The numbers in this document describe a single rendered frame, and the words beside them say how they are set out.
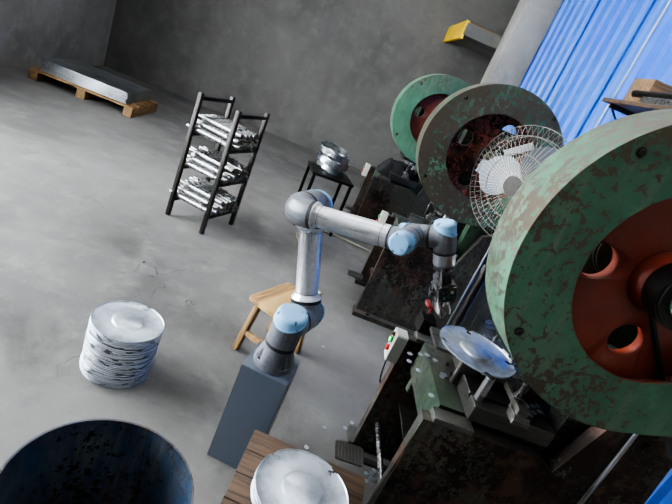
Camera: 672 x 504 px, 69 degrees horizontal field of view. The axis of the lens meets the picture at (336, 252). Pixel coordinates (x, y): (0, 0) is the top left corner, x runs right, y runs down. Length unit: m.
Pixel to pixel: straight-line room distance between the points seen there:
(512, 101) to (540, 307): 1.86
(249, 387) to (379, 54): 6.84
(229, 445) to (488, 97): 2.19
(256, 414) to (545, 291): 1.12
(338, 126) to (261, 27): 1.89
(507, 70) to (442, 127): 3.89
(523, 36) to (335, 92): 2.95
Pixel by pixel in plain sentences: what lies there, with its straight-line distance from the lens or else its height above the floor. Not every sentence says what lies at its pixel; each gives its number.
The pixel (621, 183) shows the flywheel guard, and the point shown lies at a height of 1.51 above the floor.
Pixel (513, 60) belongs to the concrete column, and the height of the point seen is 2.27.
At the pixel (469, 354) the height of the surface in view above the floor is 0.78.
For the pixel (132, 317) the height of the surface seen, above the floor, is 0.24.
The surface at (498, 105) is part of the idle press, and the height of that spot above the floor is 1.61.
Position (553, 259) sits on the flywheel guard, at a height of 1.30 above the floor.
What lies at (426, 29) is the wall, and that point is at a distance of 8.21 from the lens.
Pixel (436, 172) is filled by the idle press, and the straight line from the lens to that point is 2.95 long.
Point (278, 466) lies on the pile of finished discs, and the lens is 1.61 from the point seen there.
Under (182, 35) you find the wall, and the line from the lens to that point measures 8.56.
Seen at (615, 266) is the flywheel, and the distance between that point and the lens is 1.39.
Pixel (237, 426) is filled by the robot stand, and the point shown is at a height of 0.19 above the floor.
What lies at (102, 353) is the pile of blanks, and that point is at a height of 0.15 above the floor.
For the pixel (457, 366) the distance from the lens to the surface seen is 1.84.
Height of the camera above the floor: 1.52
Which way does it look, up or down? 20 degrees down
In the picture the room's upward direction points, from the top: 23 degrees clockwise
